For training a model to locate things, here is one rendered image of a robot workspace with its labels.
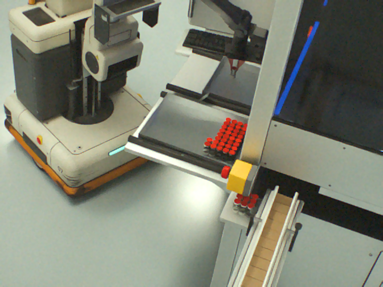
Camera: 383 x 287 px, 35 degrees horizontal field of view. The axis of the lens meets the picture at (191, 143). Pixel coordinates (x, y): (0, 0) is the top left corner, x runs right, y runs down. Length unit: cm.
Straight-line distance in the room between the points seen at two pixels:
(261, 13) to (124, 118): 89
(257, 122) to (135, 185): 148
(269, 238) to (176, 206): 133
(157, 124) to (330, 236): 72
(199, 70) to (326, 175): 84
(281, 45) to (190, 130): 66
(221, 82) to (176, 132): 37
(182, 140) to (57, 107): 108
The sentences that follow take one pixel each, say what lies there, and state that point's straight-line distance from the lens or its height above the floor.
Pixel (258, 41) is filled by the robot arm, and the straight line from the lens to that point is 233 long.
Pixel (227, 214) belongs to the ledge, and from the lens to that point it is 193.
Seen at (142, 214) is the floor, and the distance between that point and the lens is 305.
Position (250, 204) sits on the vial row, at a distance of 191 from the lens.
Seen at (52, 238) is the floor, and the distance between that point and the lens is 296.
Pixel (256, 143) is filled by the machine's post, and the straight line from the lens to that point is 185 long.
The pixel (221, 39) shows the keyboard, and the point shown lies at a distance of 279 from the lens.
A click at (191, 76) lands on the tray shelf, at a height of 88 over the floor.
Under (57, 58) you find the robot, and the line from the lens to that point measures 292.
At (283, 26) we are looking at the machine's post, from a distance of 162.
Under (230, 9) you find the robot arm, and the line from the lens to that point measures 221.
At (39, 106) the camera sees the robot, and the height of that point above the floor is 40.
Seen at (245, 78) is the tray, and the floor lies 88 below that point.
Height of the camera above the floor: 231
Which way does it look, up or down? 42 degrees down
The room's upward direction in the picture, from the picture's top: 9 degrees clockwise
